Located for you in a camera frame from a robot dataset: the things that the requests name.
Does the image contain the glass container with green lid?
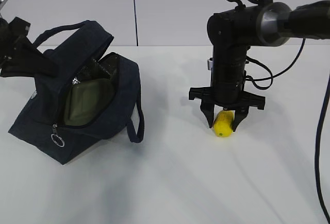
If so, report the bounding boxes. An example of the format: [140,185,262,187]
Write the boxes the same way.
[63,78,115,126]

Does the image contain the dark navy insulated lunch bag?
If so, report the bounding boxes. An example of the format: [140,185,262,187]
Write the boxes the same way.
[9,21,144,164]

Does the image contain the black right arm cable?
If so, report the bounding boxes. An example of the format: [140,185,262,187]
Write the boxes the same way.
[221,0,330,223]

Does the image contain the yellow lemon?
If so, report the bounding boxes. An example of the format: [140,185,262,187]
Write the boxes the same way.
[213,110,234,137]

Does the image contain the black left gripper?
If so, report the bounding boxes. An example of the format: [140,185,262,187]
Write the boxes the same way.
[1,17,58,78]

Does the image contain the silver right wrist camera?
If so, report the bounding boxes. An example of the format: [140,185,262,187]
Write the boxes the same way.
[207,58,213,71]

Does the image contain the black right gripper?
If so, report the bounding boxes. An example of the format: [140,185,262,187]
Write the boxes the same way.
[188,45,266,132]

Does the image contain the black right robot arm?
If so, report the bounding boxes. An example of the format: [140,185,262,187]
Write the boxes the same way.
[189,0,329,130]

